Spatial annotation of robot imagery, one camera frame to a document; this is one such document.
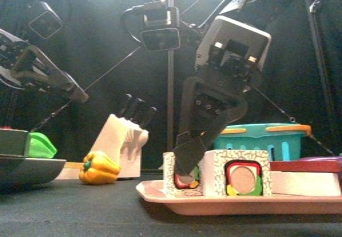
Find red white toy nigiri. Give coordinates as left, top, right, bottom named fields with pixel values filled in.
left=269, top=160, right=342, bottom=197

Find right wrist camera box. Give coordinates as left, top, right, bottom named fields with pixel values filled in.
left=121, top=0, right=183, bottom=53

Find large sushi roll crackle pattern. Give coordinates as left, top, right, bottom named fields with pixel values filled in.
left=199, top=148, right=274, bottom=198

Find pink plastic plate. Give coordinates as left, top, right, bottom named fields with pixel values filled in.
left=135, top=179, right=342, bottom=216

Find dark green toy box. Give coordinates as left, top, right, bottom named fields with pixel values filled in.
left=0, top=128, right=32, bottom=157

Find yellow toy bell pepper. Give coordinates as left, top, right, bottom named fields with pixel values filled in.
left=78, top=150, right=122, bottom=186

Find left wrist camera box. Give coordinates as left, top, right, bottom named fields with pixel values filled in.
left=24, top=0, right=66, bottom=40

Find tan wooden board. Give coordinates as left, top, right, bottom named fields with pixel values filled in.
left=56, top=161, right=92, bottom=181

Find dark bowl with vegetables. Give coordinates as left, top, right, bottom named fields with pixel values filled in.
left=0, top=154, right=68, bottom=186

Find thin diagonal brace wire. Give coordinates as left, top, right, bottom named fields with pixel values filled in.
left=129, top=0, right=337, bottom=156
left=30, top=0, right=225, bottom=133

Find black side frame post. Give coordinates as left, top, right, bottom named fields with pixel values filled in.
left=305, top=0, right=342, bottom=155

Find purple toy piece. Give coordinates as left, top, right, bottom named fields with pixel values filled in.
left=300, top=155, right=342, bottom=164

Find bright green toy food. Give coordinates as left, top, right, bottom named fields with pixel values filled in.
left=26, top=131, right=59, bottom=160

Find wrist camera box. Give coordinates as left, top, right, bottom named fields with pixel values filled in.
left=121, top=0, right=183, bottom=53
left=24, top=0, right=66, bottom=40

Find white toy knife block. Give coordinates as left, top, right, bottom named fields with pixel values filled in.
left=90, top=113, right=151, bottom=179

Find medium sushi roll crackle pattern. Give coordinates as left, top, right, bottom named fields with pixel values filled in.
left=162, top=151, right=206, bottom=197

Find teal basket orange handles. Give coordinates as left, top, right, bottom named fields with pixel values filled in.
left=213, top=123, right=313, bottom=162

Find black toy knife handle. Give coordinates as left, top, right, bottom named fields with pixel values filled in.
left=115, top=93, right=134, bottom=118
left=126, top=97, right=146, bottom=121
left=138, top=105, right=158, bottom=130

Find vertical metal frame pole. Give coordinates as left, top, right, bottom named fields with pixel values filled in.
left=166, top=0, right=177, bottom=153

